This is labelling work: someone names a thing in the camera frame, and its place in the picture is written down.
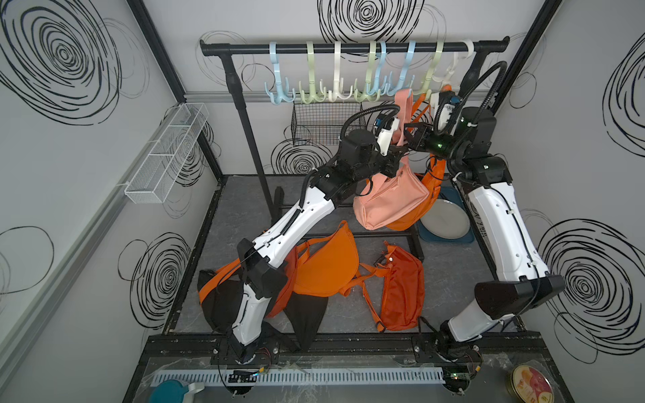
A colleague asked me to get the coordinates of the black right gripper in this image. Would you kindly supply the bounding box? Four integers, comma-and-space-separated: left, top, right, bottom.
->
398, 123, 463, 168

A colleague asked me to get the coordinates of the pink backpack bag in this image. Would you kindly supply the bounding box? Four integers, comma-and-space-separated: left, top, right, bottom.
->
353, 89, 430, 230

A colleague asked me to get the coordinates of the orange crescent shoulder bag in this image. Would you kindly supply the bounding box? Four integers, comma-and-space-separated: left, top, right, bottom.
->
386, 89, 446, 231

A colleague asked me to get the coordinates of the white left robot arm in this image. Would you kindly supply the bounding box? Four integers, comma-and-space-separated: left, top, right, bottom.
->
227, 129, 406, 363

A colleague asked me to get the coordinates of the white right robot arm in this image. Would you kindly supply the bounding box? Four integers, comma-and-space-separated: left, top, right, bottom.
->
405, 107, 565, 361

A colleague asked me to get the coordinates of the light blue swivel hook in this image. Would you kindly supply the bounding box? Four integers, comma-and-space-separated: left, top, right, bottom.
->
386, 40, 417, 97

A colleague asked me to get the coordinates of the middle light green hook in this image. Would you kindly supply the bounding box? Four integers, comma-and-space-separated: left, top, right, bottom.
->
354, 41, 381, 102

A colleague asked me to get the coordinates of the light green swivel hook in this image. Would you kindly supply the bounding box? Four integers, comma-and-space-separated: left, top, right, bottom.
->
413, 40, 444, 96

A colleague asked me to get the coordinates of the middle white hook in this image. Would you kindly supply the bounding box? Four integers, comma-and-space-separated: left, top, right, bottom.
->
328, 41, 354, 102

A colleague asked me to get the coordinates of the left light green hook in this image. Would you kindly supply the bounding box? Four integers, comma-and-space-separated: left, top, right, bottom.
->
298, 41, 327, 104

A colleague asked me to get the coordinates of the white swivel hook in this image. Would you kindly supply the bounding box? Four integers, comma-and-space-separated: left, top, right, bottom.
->
433, 40, 475, 87

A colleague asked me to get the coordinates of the leftmost light blue hook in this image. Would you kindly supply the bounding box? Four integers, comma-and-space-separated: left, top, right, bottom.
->
265, 42, 296, 105

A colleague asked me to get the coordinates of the white plate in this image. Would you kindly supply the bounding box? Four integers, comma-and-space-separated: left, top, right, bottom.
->
420, 199, 470, 239

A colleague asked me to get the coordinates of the dark grey clothes rack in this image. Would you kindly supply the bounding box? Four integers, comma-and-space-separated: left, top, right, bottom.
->
199, 36, 511, 263

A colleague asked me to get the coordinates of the round printed tin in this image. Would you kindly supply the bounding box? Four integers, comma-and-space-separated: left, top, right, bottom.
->
507, 365, 555, 403

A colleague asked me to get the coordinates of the teal round lid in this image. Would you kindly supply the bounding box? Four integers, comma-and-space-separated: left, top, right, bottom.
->
148, 379, 205, 403

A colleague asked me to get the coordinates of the black corrugated right cable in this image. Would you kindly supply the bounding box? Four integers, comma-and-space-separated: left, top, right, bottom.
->
434, 59, 509, 134

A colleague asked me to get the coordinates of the black corrugated cable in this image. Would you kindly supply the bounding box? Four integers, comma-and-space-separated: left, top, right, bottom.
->
434, 59, 509, 134
339, 102, 401, 144

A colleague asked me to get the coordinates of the black corrugated left cable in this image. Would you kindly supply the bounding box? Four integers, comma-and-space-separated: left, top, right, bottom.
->
339, 102, 401, 144

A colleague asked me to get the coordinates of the aluminium wall rail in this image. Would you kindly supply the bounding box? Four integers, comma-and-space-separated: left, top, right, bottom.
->
185, 89, 488, 103

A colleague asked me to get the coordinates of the black wire basket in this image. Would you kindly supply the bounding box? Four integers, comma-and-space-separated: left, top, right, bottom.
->
289, 102, 363, 146

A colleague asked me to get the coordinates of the right black frame post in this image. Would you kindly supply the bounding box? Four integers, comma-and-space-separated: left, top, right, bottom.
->
491, 0, 563, 114

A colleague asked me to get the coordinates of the black orange strap bag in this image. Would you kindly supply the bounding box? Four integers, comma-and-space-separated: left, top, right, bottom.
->
198, 250, 329, 352

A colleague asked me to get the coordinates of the white slotted cable duct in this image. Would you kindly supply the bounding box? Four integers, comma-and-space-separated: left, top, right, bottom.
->
150, 367, 445, 387

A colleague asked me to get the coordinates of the white wire basket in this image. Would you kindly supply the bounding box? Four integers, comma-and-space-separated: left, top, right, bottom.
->
124, 103, 209, 204

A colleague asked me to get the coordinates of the black corner frame post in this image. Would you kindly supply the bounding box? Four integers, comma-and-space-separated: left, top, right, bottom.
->
127, 0, 225, 181

